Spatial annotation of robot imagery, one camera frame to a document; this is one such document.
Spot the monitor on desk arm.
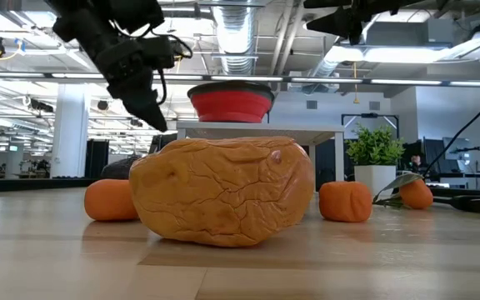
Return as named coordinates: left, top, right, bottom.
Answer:
left=442, top=136, right=480, bottom=176

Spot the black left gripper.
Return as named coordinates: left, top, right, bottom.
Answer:
left=93, top=40, right=169, bottom=133

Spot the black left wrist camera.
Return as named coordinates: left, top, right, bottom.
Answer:
left=139, top=35, right=179, bottom=71

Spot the black cabinet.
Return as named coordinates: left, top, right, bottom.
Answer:
left=84, top=138, right=110, bottom=178

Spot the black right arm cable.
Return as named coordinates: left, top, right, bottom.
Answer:
left=422, top=82, right=480, bottom=176

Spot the black partition panel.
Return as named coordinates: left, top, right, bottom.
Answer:
left=422, top=138, right=448, bottom=174

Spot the small orange mandarin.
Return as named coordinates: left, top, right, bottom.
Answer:
left=318, top=181, right=373, bottom=223
left=83, top=178, right=140, bottom=223

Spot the small green potted plant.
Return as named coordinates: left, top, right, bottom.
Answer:
left=346, top=124, right=406, bottom=198

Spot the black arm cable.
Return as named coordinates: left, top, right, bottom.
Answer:
left=151, top=31, right=194, bottom=106
left=422, top=82, right=480, bottom=176

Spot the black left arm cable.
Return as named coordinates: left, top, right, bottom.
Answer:
left=151, top=31, right=194, bottom=106

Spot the black overhead rig frame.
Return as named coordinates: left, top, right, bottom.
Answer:
left=341, top=112, right=400, bottom=141

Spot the long white light strip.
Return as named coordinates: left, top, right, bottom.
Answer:
left=0, top=71, right=480, bottom=88

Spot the black kitchen knife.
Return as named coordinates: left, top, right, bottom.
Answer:
left=431, top=194, right=480, bottom=217

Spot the dark purple plum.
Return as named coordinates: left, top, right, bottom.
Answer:
left=99, top=154, right=142, bottom=181

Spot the red collapsible colander bowl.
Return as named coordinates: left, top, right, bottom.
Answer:
left=187, top=80, right=276, bottom=124

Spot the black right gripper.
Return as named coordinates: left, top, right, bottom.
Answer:
left=303, top=0, right=395, bottom=46

